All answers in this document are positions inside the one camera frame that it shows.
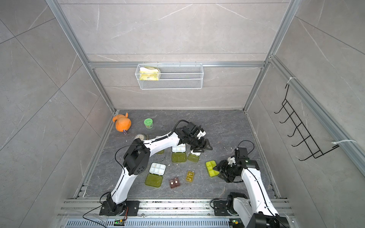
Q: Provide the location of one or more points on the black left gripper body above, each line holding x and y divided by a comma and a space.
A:
196, 143

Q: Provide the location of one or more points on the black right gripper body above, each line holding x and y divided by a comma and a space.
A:
228, 170

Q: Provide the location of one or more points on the yellow small pillbox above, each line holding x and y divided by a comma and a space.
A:
189, 176

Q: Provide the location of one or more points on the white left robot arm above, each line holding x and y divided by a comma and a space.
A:
138, 153

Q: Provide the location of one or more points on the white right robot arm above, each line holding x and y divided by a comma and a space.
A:
255, 210

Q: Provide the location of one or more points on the small green pillbox centre right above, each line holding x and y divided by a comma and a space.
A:
193, 156

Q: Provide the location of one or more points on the green lidded round jar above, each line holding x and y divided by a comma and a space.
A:
149, 124

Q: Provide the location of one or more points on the grey alarm clock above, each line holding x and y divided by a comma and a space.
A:
142, 137

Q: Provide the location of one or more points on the brown small pillbox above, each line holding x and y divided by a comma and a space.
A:
173, 183

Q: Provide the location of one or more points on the large green six-cell pillbox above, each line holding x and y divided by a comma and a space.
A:
155, 176

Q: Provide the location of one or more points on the orange plush toy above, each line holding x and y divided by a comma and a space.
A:
122, 123

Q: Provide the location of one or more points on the yellow packet in basket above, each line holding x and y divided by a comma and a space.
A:
149, 74

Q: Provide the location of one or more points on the white wire wall basket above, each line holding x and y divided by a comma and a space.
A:
174, 76

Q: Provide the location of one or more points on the black wall hook rack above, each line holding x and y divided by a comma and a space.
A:
300, 129

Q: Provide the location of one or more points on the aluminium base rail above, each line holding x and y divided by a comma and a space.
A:
150, 213

